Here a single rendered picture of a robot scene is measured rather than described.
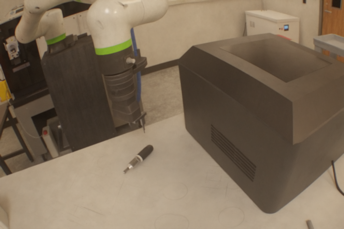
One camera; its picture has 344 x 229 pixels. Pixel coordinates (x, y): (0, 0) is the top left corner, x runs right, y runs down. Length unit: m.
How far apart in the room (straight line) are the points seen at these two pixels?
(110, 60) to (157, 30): 2.93
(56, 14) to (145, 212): 1.04
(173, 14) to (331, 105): 3.16
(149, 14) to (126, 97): 0.21
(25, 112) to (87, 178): 1.52
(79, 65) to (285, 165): 1.09
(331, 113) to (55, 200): 0.79
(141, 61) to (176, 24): 2.96
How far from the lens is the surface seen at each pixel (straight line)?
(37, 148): 2.40
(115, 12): 0.53
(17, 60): 2.07
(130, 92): 0.62
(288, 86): 0.51
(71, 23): 2.05
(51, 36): 1.31
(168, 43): 3.59
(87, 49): 1.28
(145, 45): 3.47
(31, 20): 1.03
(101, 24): 0.55
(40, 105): 2.17
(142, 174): 0.74
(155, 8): 0.61
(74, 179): 0.80
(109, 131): 1.49
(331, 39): 2.82
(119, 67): 0.57
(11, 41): 2.05
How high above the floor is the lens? 1.42
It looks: 33 degrees down
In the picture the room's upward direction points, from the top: 8 degrees counter-clockwise
